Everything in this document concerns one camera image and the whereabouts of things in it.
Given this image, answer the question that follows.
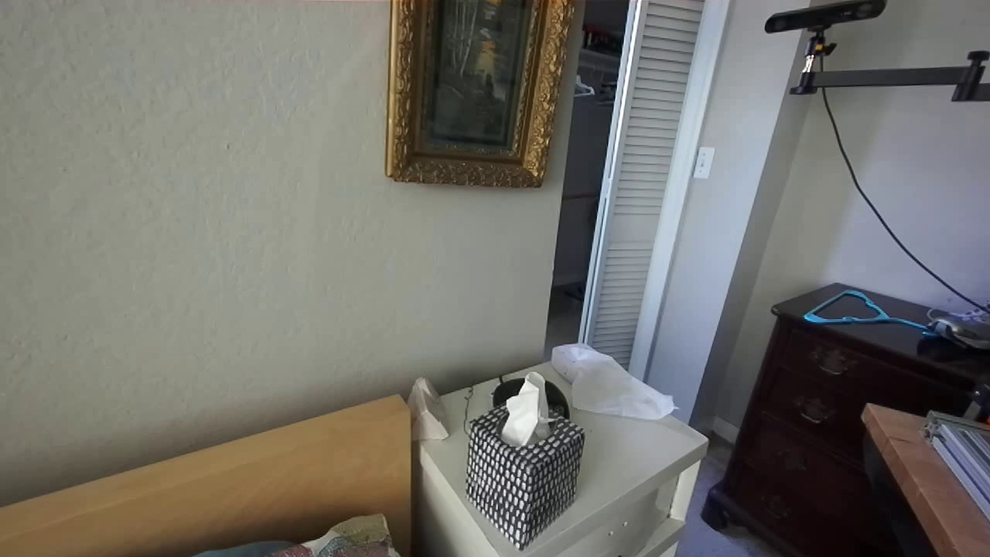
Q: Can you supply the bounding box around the black round object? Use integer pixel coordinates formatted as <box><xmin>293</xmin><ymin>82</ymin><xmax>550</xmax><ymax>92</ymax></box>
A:
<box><xmin>490</xmin><ymin>373</ymin><xmax>574</xmax><ymax>422</ymax></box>

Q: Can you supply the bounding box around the pale pinkish white object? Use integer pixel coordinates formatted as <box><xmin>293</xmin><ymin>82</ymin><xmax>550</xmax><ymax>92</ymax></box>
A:
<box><xmin>405</xmin><ymin>373</ymin><xmax>454</xmax><ymax>447</ymax></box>

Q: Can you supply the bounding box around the clear plastic bag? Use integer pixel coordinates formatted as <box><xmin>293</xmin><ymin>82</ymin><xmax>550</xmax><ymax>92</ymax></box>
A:
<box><xmin>547</xmin><ymin>340</ymin><xmax>679</xmax><ymax>423</ymax></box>

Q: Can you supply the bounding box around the white louvered closet door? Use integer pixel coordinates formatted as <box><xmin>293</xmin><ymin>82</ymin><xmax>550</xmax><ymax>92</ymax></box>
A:
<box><xmin>574</xmin><ymin>0</ymin><xmax>734</xmax><ymax>385</ymax></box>

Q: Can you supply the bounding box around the gold framed picture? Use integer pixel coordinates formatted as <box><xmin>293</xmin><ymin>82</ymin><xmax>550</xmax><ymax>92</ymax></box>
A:
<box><xmin>380</xmin><ymin>0</ymin><xmax>582</xmax><ymax>192</ymax></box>

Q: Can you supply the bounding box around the black white checkered tissue box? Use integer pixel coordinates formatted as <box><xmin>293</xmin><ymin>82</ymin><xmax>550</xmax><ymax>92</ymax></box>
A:
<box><xmin>460</xmin><ymin>367</ymin><xmax>586</xmax><ymax>555</ymax></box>

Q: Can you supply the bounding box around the white bedside table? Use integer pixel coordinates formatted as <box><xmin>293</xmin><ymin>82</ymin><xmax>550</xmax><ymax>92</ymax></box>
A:
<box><xmin>411</xmin><ymin>359</ymin><xmax>715</xmax><ymax>557</ymax></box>

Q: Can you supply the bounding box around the floral pillow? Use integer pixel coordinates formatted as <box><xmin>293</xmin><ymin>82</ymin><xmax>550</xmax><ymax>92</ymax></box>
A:
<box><xmin>193</xmin><ymin>510</ymin><xmax>405</xmax><ymax>557</ymax></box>

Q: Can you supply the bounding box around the dark wooden dresser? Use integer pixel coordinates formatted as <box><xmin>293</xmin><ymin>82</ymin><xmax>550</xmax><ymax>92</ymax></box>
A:
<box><xmin>703</xmin><ymin>282</ymin><xmax>990</xmax><ymax>557</ymax></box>

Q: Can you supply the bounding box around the light wooden headboard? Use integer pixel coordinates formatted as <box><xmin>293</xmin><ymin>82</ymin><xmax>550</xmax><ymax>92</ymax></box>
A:
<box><xmin>0</xmin><ymin>393</ymin><xmax>417</xmax><ymax>557</ymax></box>

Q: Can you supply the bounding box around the blue clothes hanger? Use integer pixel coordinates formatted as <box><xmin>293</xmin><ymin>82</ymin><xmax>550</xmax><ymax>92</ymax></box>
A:
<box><xmin>797</xmin><ymin>288</ymin><xmax>945</xmax><ymax>340</ymax></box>

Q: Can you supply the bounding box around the brown wooden desk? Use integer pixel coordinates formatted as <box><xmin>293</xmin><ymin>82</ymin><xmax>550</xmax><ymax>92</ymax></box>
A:
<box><xmin>857</xmin><ymin>399</ymin><xmax>990</xmax><ymax>557</ymax></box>

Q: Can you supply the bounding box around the grey device on dresser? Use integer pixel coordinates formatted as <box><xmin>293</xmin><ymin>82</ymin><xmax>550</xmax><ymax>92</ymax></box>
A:
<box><xmin>914</xmin><ymin>307</ymin><xmax>990</xmax><ymax>361</ymax></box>

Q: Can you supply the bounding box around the stack of books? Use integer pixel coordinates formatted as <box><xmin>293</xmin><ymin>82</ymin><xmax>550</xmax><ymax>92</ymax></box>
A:
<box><xmin>923</xmin><ymin>407</ymin><xmax>990</xmax><ymax>521</ymax></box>

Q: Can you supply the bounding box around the white light switch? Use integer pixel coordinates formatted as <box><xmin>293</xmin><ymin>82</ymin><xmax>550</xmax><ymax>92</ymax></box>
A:
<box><xmin>690</xmin><ymin>142</ymin><xmax>717</xmax><ymax>187</ymax></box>

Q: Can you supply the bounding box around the black camera cable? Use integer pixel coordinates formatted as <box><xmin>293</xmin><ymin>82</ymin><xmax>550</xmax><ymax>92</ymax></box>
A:
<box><xmin>814</xmin><ymin>82</ymin><xmax>990</xmax><ymax>314</ymax></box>

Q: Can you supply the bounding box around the black stereo camera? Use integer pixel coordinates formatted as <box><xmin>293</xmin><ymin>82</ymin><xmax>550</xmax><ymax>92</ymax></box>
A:
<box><xmin>760</xmin><ymin>0</ymin><xmax>891</xmax><ymax>37</ymax></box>

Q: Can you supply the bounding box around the grey camera mount arm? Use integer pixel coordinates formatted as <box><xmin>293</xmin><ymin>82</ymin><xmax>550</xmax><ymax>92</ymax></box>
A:
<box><xmin>788</xmin><ymin>27</ymin><xmax>990</xmax><ymax>105</ymax></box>

